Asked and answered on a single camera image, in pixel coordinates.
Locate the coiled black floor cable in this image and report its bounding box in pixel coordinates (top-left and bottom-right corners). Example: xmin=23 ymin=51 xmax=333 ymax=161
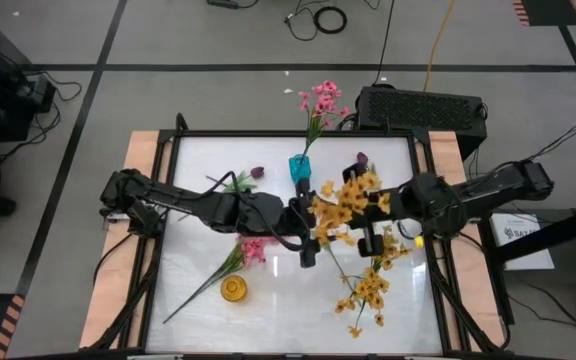
xmin=313 ymin=5 xmax=348 ymax=35

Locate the loose black floor cable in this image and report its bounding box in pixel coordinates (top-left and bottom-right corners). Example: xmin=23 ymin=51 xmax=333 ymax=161
xmin=283 ymin=0 xmax=319 ymax=42

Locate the black hanging cable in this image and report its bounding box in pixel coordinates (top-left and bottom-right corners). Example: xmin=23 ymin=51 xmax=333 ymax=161
xmin=371 ymin=0 xmax=396 ymax=86

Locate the blue glass vase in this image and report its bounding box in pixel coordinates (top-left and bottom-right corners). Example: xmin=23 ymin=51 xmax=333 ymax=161
xmin=288 ymin=153 xmax=313 ymax=185

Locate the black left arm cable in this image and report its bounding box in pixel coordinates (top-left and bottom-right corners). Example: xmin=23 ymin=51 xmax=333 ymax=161
xmin=200 ymin=170 xmax=314 ymax=252

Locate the white paper sign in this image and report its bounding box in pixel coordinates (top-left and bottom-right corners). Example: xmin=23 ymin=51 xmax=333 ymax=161
xmin=489 ymin=212 xmax=556 ymax=272

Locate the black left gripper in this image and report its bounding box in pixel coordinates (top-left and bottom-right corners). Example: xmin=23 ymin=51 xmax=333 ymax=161
xmin=285 ymin=178 xmax=321 ymax=269

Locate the black metal table frame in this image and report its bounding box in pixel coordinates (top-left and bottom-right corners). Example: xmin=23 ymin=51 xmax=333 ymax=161
xmin=87 ymin=112 xmax=512 ymax=360

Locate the amber textured glass vase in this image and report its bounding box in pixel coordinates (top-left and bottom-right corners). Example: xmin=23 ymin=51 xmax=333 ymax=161
xmin=219 ymin=274 xmax=249 ymax=303

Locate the yellow artificial flower spray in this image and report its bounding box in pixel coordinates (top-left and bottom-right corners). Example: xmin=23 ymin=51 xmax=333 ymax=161
xmin=334 ymin=267 xmax=392 ymax=340
xmin=375 ymin=224 xmax=413 ymax=274
xmin=309 ymin=171 xmax=394 ymax=247

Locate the black computer case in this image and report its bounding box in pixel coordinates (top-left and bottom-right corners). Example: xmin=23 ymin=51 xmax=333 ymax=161
xmin=355 ymin=84 xmax=489 ymax=161

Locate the yellow hanging cable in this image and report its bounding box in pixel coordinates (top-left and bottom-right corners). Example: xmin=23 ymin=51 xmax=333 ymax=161
xmin=422 ymin=0 xmax=457 ymax=93

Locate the black stand beam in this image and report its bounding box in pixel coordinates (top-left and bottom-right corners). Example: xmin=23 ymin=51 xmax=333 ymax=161
xmin=477 ymin=199 xmax=576 ymax=321

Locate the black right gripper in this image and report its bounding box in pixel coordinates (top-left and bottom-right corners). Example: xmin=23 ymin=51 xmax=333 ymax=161
xmin=342 ymin=160 xmax=414 ymax=258

